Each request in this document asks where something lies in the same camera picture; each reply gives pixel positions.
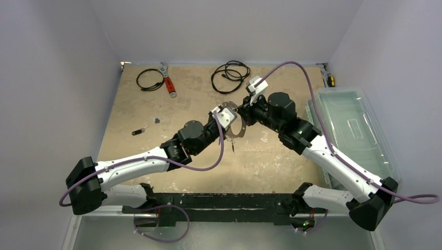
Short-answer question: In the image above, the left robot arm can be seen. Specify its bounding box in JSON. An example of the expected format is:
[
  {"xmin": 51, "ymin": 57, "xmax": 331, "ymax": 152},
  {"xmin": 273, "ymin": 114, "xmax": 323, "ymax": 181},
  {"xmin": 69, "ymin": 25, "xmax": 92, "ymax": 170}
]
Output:
[{"xmin": 59, "ymin": 110, "xmax": 235, "ymax": 215}]

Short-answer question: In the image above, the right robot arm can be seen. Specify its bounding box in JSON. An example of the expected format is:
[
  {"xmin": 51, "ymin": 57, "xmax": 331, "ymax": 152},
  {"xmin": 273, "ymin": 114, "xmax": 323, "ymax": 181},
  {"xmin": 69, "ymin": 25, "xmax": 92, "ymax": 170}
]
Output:
[{"xmin": 237, "ymin": 92, "xmax": 398, "ymax": 231}]

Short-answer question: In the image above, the yellow black clamp tool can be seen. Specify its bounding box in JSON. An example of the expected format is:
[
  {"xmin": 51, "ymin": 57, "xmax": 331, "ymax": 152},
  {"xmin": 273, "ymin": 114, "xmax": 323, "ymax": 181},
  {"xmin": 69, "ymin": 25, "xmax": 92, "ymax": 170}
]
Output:
[{"xmin": 316, "ymin": 63, "xmax": 336, "ymax": 88}]

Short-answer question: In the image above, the clear plastic storage bin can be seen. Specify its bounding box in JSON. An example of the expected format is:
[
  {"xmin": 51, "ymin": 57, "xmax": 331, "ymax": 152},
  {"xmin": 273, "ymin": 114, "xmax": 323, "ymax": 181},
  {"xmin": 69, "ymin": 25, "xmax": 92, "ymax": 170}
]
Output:
[{"xmin": 306, "ymin": 87, "xmax": 402, "ymax": 184}]

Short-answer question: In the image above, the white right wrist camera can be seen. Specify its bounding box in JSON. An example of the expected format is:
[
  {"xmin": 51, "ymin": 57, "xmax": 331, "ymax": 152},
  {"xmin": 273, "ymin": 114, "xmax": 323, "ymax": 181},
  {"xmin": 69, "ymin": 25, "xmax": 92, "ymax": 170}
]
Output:
[{"xmin": 245, "ymin": 76, "xmax": 268, "ymax": 106}]

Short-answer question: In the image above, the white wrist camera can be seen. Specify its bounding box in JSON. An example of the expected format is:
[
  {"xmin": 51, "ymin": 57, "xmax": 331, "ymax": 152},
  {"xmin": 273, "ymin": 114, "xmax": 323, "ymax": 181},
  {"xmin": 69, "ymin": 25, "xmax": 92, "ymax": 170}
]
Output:
[
  {"xmin": 245, "ymin": 76, "xmax": 268, "ymax": 106},
  {"xmin": 210, "ymin": 106, "xmax": 237, "ymax": 131}
]

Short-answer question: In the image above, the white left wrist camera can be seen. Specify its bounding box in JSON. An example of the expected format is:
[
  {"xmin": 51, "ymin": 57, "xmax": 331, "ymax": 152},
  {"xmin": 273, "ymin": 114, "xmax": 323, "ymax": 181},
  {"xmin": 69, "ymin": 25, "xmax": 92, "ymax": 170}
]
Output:
[{"xmin": 210, "ymin": 106, "xmax": 237, "ymax": 131}]

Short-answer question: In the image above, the black coiled cable right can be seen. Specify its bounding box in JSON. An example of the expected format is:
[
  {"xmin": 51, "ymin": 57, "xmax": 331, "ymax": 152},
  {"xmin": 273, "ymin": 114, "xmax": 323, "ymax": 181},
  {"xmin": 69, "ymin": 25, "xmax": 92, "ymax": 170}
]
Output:
[{"xmin": 211, "ymin": 60, "xmax": 251, "ymax": 94}]

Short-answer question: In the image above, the black coiled cable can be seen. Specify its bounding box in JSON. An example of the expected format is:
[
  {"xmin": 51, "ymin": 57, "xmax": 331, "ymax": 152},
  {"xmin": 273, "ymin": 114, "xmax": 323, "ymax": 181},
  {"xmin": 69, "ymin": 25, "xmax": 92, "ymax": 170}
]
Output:
[
  {"xmin": 136, "ymin": 68, "xmax": 165, "ymax": 93},
  {"xmin": 211, "ymin": 60, "xmax": 251, "ymax": 94}
]

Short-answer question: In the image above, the black coiled cable left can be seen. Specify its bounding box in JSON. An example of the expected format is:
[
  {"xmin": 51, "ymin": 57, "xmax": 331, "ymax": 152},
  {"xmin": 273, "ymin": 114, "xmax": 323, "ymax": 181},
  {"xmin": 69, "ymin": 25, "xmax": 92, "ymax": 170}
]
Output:
[{"xmin": 136, "ymin": 68, "xmax": 165, "ymax": 93}]

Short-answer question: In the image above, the red handled adjustable wrench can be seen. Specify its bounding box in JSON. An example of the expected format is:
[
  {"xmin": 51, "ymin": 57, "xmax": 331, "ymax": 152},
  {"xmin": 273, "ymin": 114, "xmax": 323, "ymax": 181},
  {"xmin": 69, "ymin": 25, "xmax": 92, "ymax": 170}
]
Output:
[{"xmin": 158, "ymin": 62, "xmax": 177, "ymax": 98}]

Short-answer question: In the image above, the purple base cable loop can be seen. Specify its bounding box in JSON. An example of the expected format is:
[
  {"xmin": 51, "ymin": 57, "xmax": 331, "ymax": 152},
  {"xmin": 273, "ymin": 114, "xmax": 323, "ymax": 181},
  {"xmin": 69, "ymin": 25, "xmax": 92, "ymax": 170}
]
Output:
[{"xmin": 132, "ymin": 203, "xmax": 191, "ymax": 244}]

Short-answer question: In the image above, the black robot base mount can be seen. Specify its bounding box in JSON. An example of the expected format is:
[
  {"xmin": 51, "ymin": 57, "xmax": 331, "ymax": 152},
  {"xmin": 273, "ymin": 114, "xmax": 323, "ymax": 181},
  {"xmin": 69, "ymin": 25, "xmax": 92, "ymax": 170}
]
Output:
[{"xmin": 122, "ymin": 183, "xmax": 325, "ymax": 231}]

